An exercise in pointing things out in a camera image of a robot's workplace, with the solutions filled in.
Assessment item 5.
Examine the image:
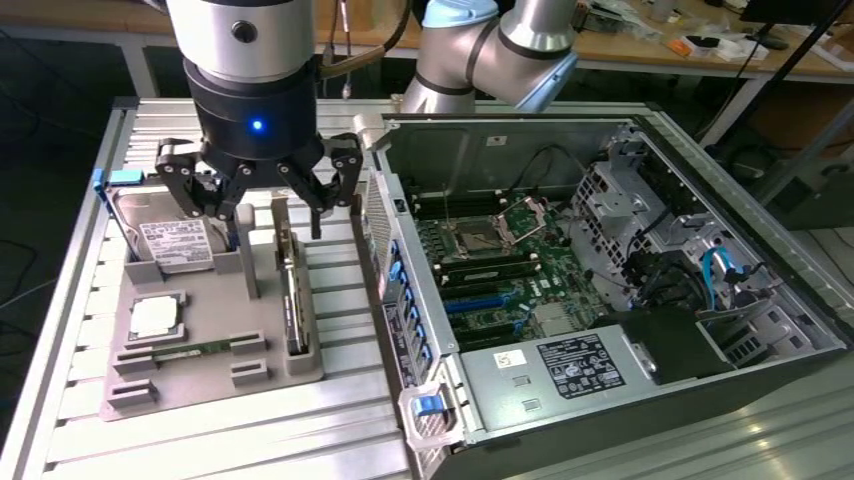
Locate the wooden desk white frame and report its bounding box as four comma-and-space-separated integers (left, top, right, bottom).
571, 0, 854, 146
0, 0, 428, 99

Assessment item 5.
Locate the metal socket cover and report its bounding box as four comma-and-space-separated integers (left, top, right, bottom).
492, 194, 555, 246

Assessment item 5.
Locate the black open PC case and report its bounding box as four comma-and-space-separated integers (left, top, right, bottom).
349, 112, 854, 480

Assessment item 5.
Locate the grey metal strut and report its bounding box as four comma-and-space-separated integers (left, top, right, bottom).
752, 99, 854, 201

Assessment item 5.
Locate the thin hanging cable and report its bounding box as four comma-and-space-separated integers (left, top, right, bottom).
334, 0, 356, 101

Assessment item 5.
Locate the blue disk caddy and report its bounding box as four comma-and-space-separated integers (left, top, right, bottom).
90, 167, 238, 264

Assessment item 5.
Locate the RAM memory stick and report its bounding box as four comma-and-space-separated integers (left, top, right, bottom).
273, 197, 313, 357

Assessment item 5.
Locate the silver chipset heatsink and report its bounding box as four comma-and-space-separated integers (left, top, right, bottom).
532, 304, 581, 336

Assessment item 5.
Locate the silver power supply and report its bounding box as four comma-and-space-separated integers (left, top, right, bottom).
458, 325, 660, 434

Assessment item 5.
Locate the black monitor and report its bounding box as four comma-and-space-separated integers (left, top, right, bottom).
737, 0, 854, 50

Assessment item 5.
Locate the silver CPU chip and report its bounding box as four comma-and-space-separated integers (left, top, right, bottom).
128, 298, 182, 337

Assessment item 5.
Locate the white and black device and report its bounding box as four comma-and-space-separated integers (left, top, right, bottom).
685, 33, 756, 62

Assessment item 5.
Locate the blue data wire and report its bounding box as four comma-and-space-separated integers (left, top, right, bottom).
699, 244, 741, 311

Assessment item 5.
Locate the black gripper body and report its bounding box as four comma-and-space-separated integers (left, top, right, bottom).
181, 55, 328, 189

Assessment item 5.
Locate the green RAM stick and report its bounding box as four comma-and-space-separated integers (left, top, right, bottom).
153, 339, 232, 359

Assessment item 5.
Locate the blue expansion slot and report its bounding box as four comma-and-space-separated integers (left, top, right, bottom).
444, 295, 506, 315

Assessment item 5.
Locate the silver hard disk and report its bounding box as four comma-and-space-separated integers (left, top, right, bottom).
109, 192, 228, 274

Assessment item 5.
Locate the green motherboard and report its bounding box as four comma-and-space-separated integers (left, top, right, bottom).
412, 189, 601, 351

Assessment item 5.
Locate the black camera cable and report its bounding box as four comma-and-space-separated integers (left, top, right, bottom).
317, 0, 412, 81

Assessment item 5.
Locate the grey parts rack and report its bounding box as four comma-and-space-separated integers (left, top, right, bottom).
97, 189, 326, 424

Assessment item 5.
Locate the metal disk bay cage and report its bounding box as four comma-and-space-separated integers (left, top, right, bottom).
569, 159, 675, 251

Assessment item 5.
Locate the black long expansion slot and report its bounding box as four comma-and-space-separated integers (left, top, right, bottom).
458, 332, 521, 351

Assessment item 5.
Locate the grey metal cabinet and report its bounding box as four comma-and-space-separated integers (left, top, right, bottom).
765, 154, 854, 231

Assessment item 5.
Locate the CPU socket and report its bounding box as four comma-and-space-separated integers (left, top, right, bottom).
452, 219, 508, 259

